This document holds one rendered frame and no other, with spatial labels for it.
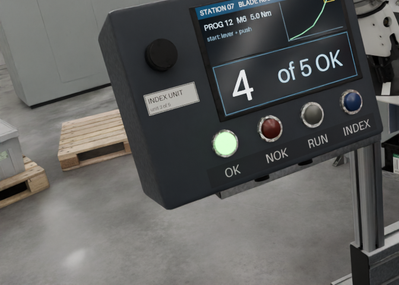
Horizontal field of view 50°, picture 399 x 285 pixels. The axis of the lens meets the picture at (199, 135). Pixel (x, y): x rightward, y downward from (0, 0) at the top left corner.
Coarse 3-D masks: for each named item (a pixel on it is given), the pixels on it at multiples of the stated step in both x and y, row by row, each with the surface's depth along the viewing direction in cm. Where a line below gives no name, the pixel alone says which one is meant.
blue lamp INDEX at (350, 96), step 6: (348, 90) 45; (354, 90) 46; (342, 96) 45; (348, 96) 45; (354, 96) 45; (360, 96) 46; (342, 102) 45; (348, 102) 45; (354, 102) 45; (360, 102) 45; (342, 108) 45; (348, 108) 45; (354, 108) 45; (360, 108) 46; (348, 114) 46
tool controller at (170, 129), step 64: (192, 0) 40; (256, 0) 42; (320, 0) 44; (128, 64) 38; (192, 64) 40; (320, 64) 44; (128, 128) 46; (192, 128) 40; (256, 128) 42; (320, 128) 45; (192, 192) 40
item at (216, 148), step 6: (216, 132) 41; (222, 132) 41; (228, 132) 41; (216, 138) 41; (222, 138) 40; (228, 138) 40; (234, 138) 41; (216, 144) 41; (222, 144) 40; (228, 144) 40; (234, 144) 41; (216, 150) 41; (222, 150) 40; (228, 150) 41; (234, 150) 41; (222, 156) 41; (228, 156) 41
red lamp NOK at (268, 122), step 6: (264, 120) 42; (270, 120) 42; (276, 120) 43; (258, 126) 42; (264, 126) 42; (270, 126) 42; (276, 126) 42; (258, 132) 42; (264, 132) 42; (270, 132) 42; (276, 132) 42; (264, 138) 42; (270, 138) 42; (276, 138) 43
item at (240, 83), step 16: (224, 64) 41; (240, 64) 42; (256, 64) 42; (224, 80) 41; (240, 80) 42; (256, 80) 42; (224, 96) 41; (240, 96) 42; (256, 96) 42; (224, 112) 41
